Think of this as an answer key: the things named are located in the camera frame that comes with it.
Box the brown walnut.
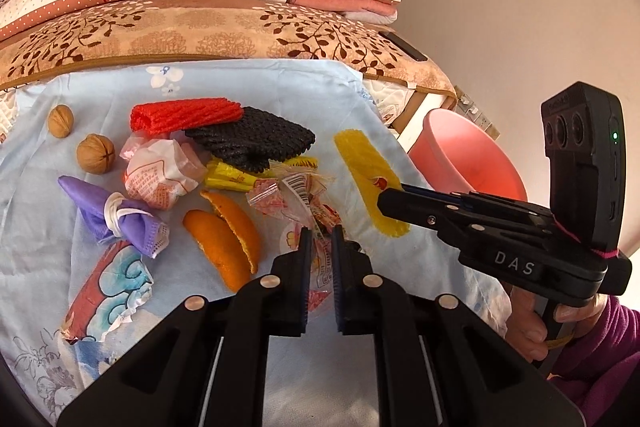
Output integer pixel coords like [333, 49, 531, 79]
[76, 133, 117, 175]
[47, 104, 75, 138]

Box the small red clear wrapper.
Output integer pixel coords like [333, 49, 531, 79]
[247, 182, 292, 220]

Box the red foam fruit net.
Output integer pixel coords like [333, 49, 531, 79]
[131, 98, 244, 138]

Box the narrow orange peel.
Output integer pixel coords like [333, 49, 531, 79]
[200, 189, 262, 275]

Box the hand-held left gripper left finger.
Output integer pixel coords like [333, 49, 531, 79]
[56, 227, 313, 427]

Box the pink plastic basin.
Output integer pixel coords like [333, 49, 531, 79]
[407, 108, 528, 202]

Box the person's right forearm purple sleeve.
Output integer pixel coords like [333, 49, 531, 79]
[547, 294, 640, 427]

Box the yellow clear candy wrapper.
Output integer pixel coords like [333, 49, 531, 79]
[267, 156, 320, 178]

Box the black smartphone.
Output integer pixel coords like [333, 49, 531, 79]
[377, 31, 429, 62]

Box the person's right hand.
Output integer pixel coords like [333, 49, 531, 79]
[505, 286, 608, 364]

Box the light blue floral sheet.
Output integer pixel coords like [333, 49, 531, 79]
[0, 59, 511, 427]

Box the purple rolled face mask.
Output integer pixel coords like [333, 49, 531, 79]
[57, 175, 170, 260]

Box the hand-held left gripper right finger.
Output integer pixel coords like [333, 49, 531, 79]
[331, 225, 586, 427]

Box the pink folded blanket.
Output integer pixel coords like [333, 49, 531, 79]
[287, 0, 399, 25]

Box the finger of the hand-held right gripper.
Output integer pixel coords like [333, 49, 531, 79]
[401, 184, 501, 208]
[377, 188, 482, 234]

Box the clear barcode wrapper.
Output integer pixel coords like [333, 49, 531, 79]
[280, 172, 336, 208]

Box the white crumpled paper wrapper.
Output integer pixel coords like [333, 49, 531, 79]
[119, 132, 208, 211]

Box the yellow snack wrapper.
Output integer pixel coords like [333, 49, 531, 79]
[203, 157, 266, 194]

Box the red blue crumpled wrapper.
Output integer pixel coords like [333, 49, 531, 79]
[61, 241, 155, 344]

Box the clear red printed wrapper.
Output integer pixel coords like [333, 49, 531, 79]
[299, 201, 351, 314]

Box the white bed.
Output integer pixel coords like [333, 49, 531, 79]
[362, 77, 432, 148]

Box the black foam fruit net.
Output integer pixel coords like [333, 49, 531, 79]
[185, 107, 316, 174]

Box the yellow plastic bag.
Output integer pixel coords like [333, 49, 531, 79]
[334, 129, 412, 239]

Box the wide orange peel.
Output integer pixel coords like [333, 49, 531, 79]
[182, 209, 253, 293]

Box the wall socket row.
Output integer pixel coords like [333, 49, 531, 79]
[452, 92, 501, 140]

